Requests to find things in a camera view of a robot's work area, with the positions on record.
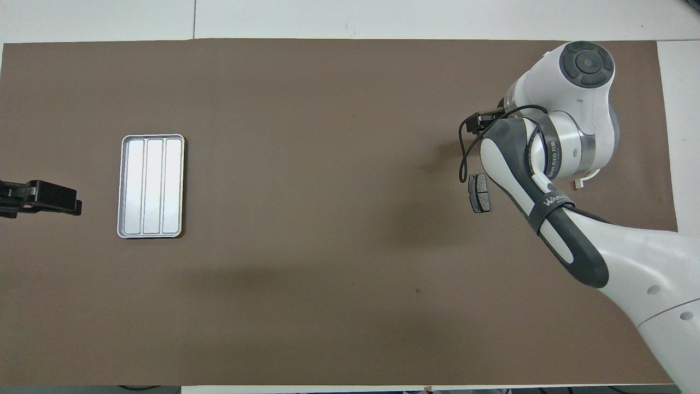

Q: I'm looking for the silver metal tray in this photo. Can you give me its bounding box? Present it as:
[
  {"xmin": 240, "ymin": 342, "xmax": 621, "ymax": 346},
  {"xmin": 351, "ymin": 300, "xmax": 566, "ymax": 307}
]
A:
[{"xmin": 116, "ymin": 134, "xmax": 185, "ymax": 239}]

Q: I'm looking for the dark grey rectangular brake pad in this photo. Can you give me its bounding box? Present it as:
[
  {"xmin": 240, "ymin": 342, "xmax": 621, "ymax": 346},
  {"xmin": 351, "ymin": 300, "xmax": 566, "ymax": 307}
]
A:
[{"xmin": 468, "ymin": 173, "xmax": 492, "ymax": 214}]

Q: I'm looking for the brown table mat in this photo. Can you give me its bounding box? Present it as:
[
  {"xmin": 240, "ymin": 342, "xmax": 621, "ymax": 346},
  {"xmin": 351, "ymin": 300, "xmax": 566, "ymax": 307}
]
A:
[{"xmin": 0, "ymin": 38, "xmax": 679, "ymax": 386}]

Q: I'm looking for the white semicircular bracket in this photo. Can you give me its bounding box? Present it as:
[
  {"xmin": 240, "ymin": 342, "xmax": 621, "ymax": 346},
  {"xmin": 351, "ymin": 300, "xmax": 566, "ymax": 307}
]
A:
[{"xmin": 573, "ymin": 170, "xmax": 601, "ymax": 190}]

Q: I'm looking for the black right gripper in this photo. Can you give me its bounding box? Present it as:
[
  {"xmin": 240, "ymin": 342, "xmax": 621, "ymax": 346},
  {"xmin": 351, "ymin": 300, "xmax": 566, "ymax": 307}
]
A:
[{"xmin": 468, "ymin": 98, "xmax": 507, "ymax": 135}]

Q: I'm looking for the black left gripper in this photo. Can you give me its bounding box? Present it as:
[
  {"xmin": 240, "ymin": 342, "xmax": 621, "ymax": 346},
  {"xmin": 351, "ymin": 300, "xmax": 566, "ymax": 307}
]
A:
[{"xmin": 0, "ymin": 179, "xmax": 83, "ymax": 218}]

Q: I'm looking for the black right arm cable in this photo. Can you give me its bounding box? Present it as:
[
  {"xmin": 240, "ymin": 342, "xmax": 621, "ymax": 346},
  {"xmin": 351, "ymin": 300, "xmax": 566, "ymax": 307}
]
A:
[{"xmin": 458, "ymin": 104, "xmax": 547, "ymax": 184}]

